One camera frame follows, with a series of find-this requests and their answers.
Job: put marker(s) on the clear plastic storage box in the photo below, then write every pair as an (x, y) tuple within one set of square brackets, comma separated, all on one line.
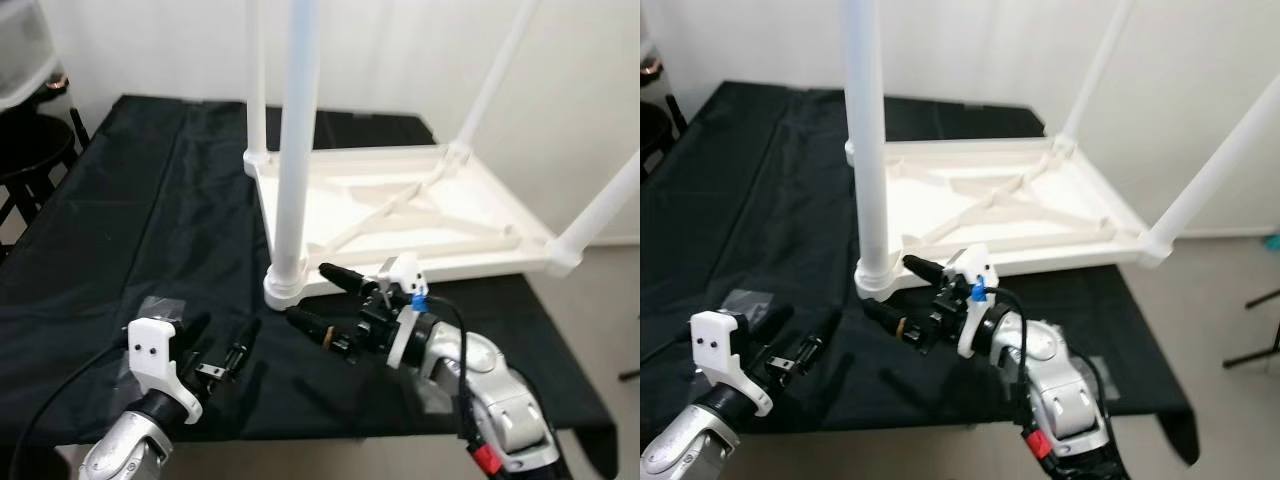
[(20, 50)]

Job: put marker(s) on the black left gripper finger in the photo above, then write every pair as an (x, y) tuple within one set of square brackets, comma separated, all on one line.
[(820, 338), (772, 325), (245, 345), (196, 332)]

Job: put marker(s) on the black tripod stand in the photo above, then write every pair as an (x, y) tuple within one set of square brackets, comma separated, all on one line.
[(1255, 330)]

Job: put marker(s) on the clear tape patch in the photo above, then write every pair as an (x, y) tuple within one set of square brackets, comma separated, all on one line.
[(1097, 370), (745, 298), (160, 307)]

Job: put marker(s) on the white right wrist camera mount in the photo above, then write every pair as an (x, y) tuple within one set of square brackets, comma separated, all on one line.
[(975, 262), (405, 275)]

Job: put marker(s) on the copper coloured bowl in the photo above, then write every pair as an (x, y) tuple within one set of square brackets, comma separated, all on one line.
[(55, 80), (650, 65)]

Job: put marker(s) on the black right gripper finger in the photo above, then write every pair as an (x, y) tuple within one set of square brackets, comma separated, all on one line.
[(318, 328), (895, 320), (348, 279), (928, 270)]

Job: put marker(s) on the black cloth cover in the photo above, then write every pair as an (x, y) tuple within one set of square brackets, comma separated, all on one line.
[(760, 220), (150, 220)]

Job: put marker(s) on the white plastic table top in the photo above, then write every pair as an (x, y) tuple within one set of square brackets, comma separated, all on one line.
[(400, 210), (1010, 200)]

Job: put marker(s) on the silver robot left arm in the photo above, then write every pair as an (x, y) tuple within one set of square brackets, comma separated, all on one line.
[(130, 445), (695, 445)]

